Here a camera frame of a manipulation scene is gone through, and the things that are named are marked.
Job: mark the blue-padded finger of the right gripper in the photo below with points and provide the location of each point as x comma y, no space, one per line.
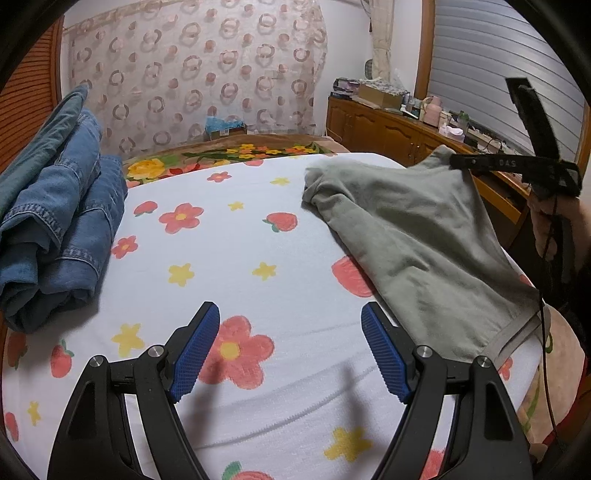
491,161

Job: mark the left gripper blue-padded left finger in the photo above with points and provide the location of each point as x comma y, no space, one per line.
94,438

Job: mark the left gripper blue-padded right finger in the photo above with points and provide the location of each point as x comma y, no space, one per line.
486,440

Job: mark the grey-green pants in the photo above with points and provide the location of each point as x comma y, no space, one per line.
423,237

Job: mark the person's right hand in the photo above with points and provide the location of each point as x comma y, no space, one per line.
575,212

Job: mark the white tissue pack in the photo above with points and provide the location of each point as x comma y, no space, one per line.
451,132

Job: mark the pink kettle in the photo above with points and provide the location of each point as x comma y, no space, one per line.
431,110

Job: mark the wooden sideboard cabinet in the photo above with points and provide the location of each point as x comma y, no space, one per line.
362,129

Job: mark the cardboard box on cabinet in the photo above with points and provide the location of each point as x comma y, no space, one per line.
380,98

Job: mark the grey window blind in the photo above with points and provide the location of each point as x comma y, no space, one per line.
477,46

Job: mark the white floral bed sheet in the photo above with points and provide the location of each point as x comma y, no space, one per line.
305,399

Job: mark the stack of folded blue jeans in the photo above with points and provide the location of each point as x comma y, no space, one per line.
62,202

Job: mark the blue item behind bed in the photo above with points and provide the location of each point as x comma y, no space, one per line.
216,127

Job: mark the brown floral blanket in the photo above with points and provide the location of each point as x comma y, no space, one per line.
242,148

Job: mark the patterned sheer curtain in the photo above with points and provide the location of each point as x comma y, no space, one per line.
158,71

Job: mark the wooden louvered wardrobe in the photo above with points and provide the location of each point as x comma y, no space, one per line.
31,94

